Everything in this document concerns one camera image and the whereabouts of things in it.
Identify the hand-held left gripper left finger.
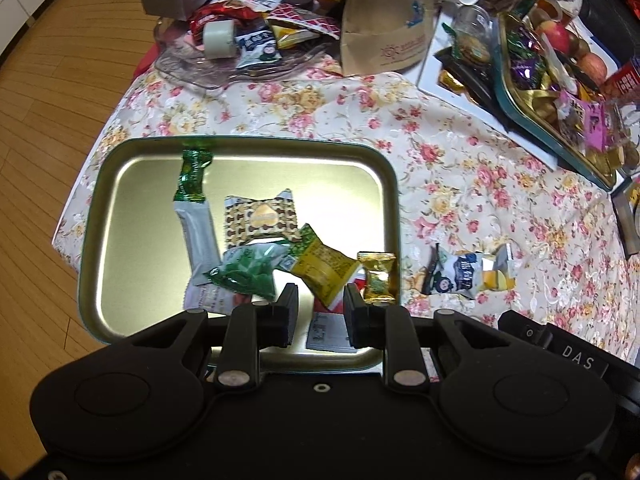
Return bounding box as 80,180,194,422
131,283,300,394

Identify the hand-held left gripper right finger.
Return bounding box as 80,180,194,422
343,283,507,394

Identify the white red snack packet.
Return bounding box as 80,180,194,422
304,270,368,357

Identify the small gold candy packet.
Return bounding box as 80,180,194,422
357,251,399,304

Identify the green leaf print snack packet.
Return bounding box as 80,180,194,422
204,241,292,304

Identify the yellow green snack packet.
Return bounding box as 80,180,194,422
289,223,362,311

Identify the heart print brown snack packet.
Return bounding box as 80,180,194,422
222,188,304,249

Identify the long white snack bar packet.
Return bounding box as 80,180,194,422
173,199,237,312

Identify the gold tin tray teal rim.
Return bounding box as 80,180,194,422
77,134,401,374

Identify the shiny green candy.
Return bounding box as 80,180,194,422
174,148,214,203

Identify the dark blue white snack packet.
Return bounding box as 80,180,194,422
421,244,484,299

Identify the yellow white snack packet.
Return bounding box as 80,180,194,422
474,244,517,294

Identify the dark booklet yellow print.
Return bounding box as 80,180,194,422
610,174,640,262

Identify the floral tablecloth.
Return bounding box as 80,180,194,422
52,54,640,362

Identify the clear plastic container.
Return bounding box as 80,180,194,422
604,99,640,172

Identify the pink snack packet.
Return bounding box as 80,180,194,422
557,91,609,154

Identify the deep teal tin gold inside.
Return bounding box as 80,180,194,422
494,12,619,192

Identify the white flat board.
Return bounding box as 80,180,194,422
417,9,562,172

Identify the clear glass plate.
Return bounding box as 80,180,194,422
152,14,337,94

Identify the black flat object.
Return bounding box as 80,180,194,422
434,47,507,112

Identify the red box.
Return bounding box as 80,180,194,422
602,59,640,107

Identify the pale tape roll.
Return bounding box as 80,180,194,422
202,19,237,59

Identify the brown paper bag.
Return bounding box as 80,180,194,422
339,0,437,77

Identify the pile of mixed snack packets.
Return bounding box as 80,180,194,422
187,0,347,69

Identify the clear glass jar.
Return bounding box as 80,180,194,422
452,4,494,41

